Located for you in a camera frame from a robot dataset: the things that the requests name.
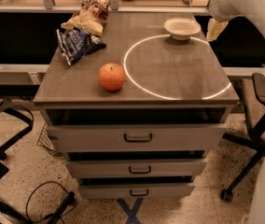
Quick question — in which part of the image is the blue chip bag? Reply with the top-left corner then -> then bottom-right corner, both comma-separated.
56,28 -> 106,65

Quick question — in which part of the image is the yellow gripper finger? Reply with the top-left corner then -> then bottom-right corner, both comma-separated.
206,18 -> 228,41

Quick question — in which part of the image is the bottom grey drawer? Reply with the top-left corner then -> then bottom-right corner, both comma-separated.
78,183 -> 194,199

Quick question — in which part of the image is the white paper bowl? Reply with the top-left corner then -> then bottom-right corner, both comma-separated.
163,18 -> 201,40

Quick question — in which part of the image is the blue tape cross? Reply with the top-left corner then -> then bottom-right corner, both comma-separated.
117,198 -> 143,224

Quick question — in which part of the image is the black office chair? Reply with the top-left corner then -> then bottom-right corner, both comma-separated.
220,73 -> 265,203

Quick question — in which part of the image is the top grey drawer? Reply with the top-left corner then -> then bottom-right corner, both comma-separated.
48,124 -> 226,152

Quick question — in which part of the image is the brown crumpled chip bag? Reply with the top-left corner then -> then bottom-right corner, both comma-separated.
61,0 -> 108,36

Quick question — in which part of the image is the grey drawer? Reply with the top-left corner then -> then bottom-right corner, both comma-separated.
66,159 -> 207,179
78,183 -> 194,199
48,124 -> 226,152

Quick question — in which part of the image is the wire mesh basket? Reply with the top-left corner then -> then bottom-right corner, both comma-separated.
36,123 -> 62,157

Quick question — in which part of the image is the black cable on floor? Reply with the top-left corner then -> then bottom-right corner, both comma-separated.
25,180 -> 77,224

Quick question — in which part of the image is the grey drawer cabinet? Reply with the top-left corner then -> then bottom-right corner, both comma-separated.
33,11 -> 240,201

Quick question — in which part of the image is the red apple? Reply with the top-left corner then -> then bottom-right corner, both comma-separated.
98,63 -> 125,91

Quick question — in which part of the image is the middle grey drawer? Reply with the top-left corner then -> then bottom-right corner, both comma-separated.
66,159 -> 207,179

